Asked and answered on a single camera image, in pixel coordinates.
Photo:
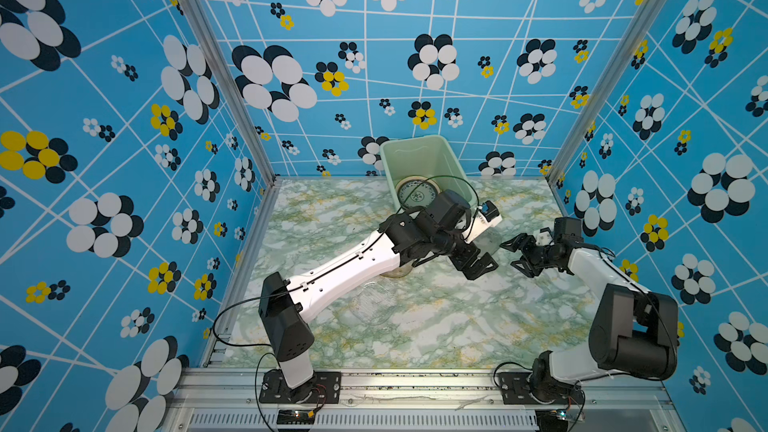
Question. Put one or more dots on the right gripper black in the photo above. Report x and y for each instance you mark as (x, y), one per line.
(526, 242)

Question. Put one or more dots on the right aluminium corner post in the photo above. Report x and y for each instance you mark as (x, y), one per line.
(615, 67)

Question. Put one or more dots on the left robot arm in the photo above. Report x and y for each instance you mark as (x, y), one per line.
(287, 306)

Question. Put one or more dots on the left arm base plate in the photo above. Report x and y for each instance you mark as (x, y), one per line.
(323, 388)

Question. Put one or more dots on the pink glass plate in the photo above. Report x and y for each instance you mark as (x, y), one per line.
(399, 272)

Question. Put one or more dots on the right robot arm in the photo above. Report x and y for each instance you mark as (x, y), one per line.
(633, 331)

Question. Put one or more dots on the aluminium corner post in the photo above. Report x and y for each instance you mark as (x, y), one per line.
(615, 67)
(203, 32)

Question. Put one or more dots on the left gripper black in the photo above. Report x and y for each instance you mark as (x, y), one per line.
(479, 266)

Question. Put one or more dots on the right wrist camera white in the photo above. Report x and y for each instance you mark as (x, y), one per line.
(544, 237)

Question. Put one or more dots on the clear glass plate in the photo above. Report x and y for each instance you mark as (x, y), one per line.
(374, 303)
(488, 241)

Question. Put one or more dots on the blue floral ceramic plate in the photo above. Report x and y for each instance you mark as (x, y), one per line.
(416, 192)

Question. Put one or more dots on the aluminium front rail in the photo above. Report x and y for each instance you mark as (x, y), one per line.
(418, 400)

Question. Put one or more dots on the left aluminium corner post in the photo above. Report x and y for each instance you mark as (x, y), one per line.
(203, 32)

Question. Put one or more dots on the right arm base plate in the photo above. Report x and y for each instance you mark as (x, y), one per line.
(522, 388)

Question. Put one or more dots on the light green plastic bin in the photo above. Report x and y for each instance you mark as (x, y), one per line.
(431, 157)

